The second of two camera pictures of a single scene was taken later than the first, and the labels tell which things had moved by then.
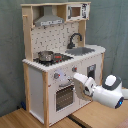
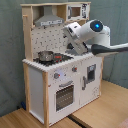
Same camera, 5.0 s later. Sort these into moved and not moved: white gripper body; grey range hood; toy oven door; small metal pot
Moved: white gripper body
Not moved: small metal pot; toy oven door; grey range hood
